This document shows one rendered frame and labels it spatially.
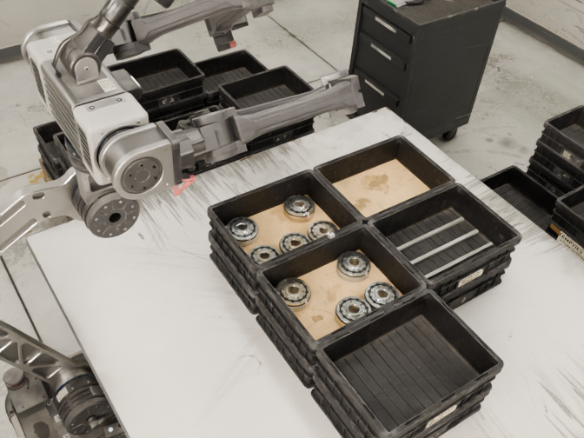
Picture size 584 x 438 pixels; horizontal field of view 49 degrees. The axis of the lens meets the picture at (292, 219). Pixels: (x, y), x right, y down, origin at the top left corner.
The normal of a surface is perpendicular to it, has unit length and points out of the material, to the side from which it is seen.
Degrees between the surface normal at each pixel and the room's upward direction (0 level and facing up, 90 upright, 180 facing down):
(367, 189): 0
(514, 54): 0
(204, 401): 0
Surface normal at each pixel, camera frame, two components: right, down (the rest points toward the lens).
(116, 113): 0.07, -0.72
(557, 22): -0.83, 0.35
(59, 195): 0.56, 0.61
